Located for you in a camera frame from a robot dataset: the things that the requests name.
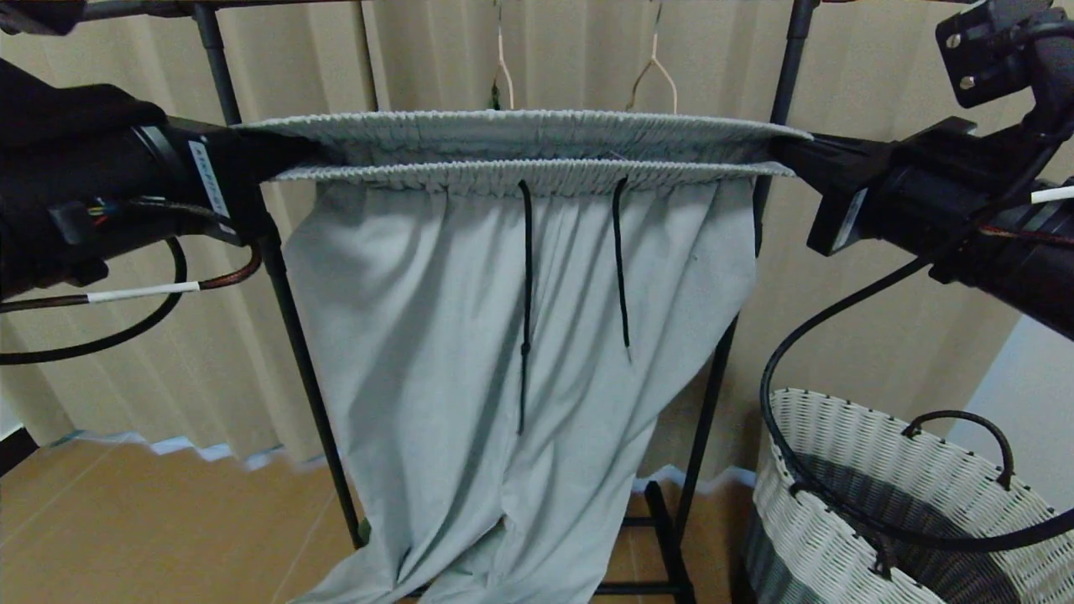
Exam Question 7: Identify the black clothes rack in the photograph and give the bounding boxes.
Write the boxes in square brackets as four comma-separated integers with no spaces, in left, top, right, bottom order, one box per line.
[0,0,978,604]

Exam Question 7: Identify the pale grey garment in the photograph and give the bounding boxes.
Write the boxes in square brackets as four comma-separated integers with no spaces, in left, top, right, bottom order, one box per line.
[235,109,813,604]

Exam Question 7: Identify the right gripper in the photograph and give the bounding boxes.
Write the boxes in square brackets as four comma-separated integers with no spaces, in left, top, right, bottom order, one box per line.
[807,117,1074,338]

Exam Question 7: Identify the pink clothes hanger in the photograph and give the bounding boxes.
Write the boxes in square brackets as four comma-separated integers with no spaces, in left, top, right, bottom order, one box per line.
[492,0,516,112]
[625,0,679,116]

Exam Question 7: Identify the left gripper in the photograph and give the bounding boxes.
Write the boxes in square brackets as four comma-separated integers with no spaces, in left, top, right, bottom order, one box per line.
[0,117,283,299]

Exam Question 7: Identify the white laundry basket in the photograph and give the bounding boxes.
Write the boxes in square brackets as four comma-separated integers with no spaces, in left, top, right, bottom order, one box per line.
[743,388,1074,604]

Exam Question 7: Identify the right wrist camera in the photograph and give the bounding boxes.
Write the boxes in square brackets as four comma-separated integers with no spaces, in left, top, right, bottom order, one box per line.
[936,0,1062,110]

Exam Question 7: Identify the beige curtain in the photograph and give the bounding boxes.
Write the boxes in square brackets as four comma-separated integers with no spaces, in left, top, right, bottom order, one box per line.
[0,0,1074,496]

